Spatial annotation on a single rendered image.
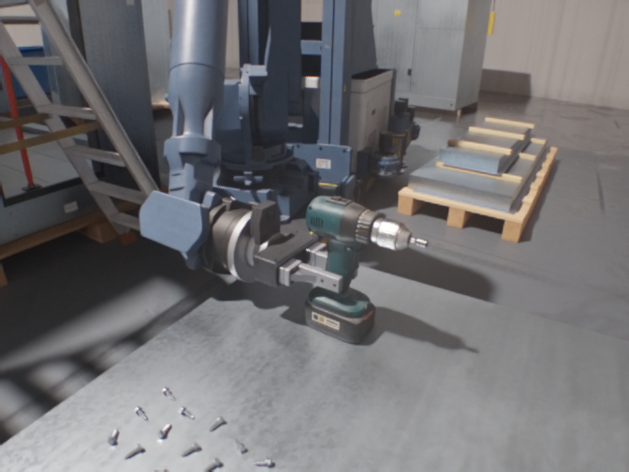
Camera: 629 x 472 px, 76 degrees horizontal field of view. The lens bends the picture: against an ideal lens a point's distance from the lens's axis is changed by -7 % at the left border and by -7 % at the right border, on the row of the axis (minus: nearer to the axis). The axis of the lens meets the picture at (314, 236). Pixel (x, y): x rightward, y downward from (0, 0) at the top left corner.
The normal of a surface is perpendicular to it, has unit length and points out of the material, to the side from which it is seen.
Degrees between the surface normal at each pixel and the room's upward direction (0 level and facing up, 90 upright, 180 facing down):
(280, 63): 128
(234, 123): 90
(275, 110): 113
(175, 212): 61
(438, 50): 90
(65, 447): 0
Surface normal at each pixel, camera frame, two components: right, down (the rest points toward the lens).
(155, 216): -0.47, -0.12
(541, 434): 0.02, -0.90
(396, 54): -0.55, 0.36
